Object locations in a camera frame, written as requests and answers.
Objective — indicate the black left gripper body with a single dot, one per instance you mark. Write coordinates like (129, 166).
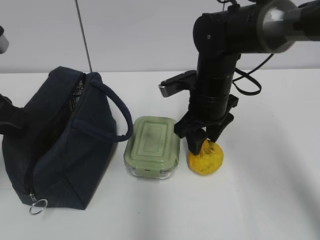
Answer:
(13, 120)

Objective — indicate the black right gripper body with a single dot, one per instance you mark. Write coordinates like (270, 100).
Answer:
(205, 114)

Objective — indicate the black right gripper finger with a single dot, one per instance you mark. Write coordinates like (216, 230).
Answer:
(214, 131)
(195, 140)

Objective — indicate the yellow toy squash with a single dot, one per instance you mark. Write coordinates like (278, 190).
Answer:
(209, 159)

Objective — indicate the green lid glass food container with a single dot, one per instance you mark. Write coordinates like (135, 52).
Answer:
(153, 151)

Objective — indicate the dark blue lunch bag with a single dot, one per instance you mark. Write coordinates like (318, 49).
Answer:
(74, 122)

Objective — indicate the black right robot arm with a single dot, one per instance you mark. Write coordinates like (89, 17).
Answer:
(263, 27)

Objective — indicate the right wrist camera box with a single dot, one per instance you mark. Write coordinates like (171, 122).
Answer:
(176, 83)

